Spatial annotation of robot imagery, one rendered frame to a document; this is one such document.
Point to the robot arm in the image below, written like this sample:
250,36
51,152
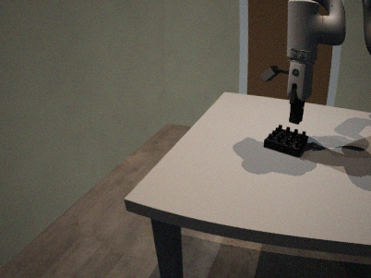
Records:
307,29

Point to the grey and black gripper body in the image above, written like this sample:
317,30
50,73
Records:
303,79

